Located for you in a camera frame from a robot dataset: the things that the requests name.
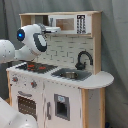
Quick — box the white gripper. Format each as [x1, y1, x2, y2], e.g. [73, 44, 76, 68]
[39, 24, 61, 34]

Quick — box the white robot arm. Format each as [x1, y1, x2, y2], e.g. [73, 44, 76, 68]
[0, 24, 61, 128]

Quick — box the wooden toy kitchen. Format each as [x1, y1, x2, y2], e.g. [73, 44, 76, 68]
[7, 11, 114, 128]

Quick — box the black toy stovetop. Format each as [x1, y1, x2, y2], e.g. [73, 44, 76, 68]
[18, 62, 55, 74]

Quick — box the black toy faucet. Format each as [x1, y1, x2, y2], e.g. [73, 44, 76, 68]
[75, 50, 94, 71]

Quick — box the grey toy sink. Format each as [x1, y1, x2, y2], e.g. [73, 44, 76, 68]
[52, 68, 92, 81]

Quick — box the right red oven knob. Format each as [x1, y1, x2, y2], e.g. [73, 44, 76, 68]
[31, 81, 37, 88]

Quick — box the red oven knob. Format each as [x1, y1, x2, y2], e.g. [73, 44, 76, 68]
[12, 77, 18, 82]
[31, 81, 37, 88]

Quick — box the left red oven knob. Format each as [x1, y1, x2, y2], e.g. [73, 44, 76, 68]
[12, 77, 18, 82]

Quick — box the toy oven door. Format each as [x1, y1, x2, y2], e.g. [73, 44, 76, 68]
[11, 86, 44, 128]

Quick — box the white cabinet door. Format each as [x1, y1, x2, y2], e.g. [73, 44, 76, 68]
[45, 82, 82, 128]

